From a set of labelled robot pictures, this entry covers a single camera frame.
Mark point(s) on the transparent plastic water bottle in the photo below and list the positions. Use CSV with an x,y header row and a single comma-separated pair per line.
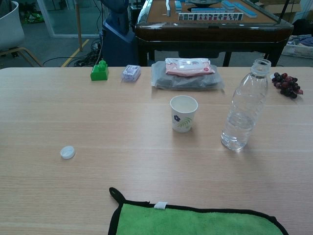
x,y
244,110

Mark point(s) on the floral paper cup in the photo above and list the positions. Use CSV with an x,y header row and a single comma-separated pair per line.
x,y
183,117

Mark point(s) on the white bottle cap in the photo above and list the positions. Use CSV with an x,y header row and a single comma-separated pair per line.
x,y
67,152

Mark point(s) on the grey cloth in plastic bag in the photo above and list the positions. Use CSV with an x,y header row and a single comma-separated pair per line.
x,y
185,82

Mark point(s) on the pink wet wipes pack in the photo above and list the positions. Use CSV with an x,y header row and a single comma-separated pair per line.
x,y
189,66

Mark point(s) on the green toy building block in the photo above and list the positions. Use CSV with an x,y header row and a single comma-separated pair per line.
x,y
99,73

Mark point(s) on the blue chair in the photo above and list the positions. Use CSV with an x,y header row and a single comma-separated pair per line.
x,y
117,49

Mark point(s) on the brown mahjong table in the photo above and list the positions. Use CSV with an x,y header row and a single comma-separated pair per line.
x,y
207,31

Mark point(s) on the green microfibre cloth black trim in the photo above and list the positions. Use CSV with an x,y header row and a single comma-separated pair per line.
x,y
195,222

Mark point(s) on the face-up mahjong tile row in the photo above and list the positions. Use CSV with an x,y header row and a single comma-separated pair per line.
x,y
210,16

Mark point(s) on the blue-backed mahjong tile row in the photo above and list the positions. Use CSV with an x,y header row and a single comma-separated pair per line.
x,y
207,10
245,10

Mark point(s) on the wooden pole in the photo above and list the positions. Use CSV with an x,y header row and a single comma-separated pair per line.
x,y
78,24

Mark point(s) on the dark red grape bunch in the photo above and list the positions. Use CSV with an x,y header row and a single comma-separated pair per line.
x,y
287,85

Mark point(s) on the white plastic basket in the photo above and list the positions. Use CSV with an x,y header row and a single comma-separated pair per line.
x,y
297,50

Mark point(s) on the white chair wooden legs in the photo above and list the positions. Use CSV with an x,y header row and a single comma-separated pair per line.
x,y
9,27

